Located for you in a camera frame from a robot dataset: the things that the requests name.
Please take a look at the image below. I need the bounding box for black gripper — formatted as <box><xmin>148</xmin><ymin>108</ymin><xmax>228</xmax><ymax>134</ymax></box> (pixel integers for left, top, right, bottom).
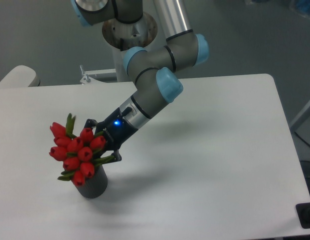
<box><xmin>84</xmin><ymin>106</ymin><xmax>138</xmax><ymax>164</ymax></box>

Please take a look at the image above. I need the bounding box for red tulip bouquet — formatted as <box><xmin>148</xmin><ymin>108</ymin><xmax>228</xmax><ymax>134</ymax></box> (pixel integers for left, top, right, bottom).
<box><xmin>49</xmin><ymin>113</ymin><xmax>116</xmax><ymax>187</ymax></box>

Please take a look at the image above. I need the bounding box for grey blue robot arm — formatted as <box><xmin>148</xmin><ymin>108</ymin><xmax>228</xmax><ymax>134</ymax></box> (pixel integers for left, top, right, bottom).
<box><xmin>71</xmin><ymin>0</ymin><xmax>209</xmax><ymax>165</ymax></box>

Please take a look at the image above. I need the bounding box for dark grey ribbed vase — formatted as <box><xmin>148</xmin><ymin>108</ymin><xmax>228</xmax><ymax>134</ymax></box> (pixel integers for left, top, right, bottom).
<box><xmin>75</xmin><ymin>165</ymin><xmax>108</xmax><ymax>199</ymax></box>

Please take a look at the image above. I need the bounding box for white chair armrest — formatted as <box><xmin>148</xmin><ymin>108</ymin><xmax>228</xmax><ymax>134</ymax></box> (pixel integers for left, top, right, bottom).
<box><xmin>0</xmin><ymin>65</ymin><xmax>41</xmax><ymax>89</ymax></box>

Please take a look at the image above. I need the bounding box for black device at table edge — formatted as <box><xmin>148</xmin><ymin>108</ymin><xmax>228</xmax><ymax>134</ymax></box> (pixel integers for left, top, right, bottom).
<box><xmin>295</xmin><ymin>202</ymin><xmax>310</xmax><ymax>229</ymax></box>

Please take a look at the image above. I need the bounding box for blue object in bag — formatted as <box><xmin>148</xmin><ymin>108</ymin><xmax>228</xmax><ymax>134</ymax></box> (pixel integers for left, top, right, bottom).
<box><xmin>290</xmin><ymin>0</ymin><xmax>310</xmax><ymax>18</ymax></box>

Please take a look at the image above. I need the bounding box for white metal base frame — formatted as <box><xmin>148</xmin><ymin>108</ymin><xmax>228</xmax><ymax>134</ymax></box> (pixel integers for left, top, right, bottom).
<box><xmin>79</xmin><ymin>65</ymin><xmax>131</xmax><ymax>85</ymax></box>

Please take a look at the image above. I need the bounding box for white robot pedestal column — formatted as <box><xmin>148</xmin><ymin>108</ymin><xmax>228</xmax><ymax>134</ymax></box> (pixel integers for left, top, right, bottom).
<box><xmin>102</xmin><ymin>12</ymin><xmax>158</xmax><ymax>82</ymax></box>

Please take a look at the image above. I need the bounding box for white frame at right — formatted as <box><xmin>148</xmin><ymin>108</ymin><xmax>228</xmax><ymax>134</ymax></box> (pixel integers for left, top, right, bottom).
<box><xmin>289</xmin><ymin>100</ymin><xmax>310</xmax><ymax>132</ymax></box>

